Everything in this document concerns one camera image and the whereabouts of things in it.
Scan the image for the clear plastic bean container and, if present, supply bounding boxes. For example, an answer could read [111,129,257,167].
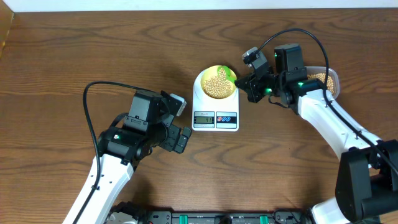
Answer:
[307,66,340,99]

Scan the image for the pile of dried soybeans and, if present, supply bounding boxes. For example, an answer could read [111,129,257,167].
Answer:
[307,73,335,94]

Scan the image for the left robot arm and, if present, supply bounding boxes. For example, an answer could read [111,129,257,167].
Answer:
[63,123,192,223]

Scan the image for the yellow plastic bowl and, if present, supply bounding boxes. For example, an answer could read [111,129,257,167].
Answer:
[200,65,237,95]

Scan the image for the soybeans in yellow bowl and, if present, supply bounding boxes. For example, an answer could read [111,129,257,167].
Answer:
[203,69,233,99]

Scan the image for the white digital kitchen scale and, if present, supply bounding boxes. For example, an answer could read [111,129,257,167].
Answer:
[192,69,239,132]

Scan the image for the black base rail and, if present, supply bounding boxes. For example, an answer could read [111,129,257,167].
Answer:
[105,201,312,224]

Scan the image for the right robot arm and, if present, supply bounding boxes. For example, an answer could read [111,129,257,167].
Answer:
[235,44,397,223]

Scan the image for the green plastic measuring scoop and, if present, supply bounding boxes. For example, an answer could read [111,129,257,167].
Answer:
[217,65,236,84]

